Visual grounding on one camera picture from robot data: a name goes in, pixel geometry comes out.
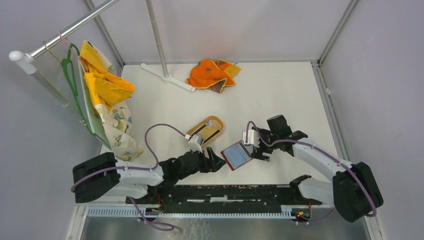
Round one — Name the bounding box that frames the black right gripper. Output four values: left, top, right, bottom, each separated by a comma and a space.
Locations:
251, 127, 280, 162

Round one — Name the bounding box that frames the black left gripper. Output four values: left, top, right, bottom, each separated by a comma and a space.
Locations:
178, 145, 226, 180

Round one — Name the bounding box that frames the red leather card holder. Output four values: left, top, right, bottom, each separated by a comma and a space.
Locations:
221, 140, 254, 171

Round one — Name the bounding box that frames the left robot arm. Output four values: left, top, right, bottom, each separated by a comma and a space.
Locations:
71, 147, 226, 204

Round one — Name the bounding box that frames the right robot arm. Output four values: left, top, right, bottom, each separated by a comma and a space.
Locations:
242, 115, 384, 223

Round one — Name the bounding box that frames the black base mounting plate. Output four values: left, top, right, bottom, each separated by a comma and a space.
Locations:
135, 184, 322, 214

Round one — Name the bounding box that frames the white rack stand base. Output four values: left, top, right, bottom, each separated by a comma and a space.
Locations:
140, 63, 196, 93

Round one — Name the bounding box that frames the orange yellow cloth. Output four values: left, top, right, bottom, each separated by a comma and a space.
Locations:
185, 58, 242, 94

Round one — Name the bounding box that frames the vertical metal pole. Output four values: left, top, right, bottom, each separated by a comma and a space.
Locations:
145, 0, 170, 75

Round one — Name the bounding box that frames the yellow patterned hanging cloth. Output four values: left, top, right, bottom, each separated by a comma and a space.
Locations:
79, 40, 144, 162

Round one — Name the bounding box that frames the green clothes hanger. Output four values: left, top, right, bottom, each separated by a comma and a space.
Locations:
61, 43, 111, 150

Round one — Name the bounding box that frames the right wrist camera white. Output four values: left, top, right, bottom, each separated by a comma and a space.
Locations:
241, 129, 259, 148

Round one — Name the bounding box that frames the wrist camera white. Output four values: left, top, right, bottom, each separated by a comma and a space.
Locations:
185, 133, 204, 152
241, 129, 259, 148

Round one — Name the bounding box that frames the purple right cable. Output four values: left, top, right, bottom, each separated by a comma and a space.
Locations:
245, 120, 379, 225

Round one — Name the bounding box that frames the purple cable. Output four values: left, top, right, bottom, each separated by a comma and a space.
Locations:
245, 120, 379, 225
70, 123, 190, 232

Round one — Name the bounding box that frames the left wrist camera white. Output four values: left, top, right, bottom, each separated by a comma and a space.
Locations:
185, 133, 204, 152

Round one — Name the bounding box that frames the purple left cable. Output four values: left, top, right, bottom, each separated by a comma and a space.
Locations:
70, 123, 190, 232

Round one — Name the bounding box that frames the metal hanging rail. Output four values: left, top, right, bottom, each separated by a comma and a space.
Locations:
8, 0, 118, 75

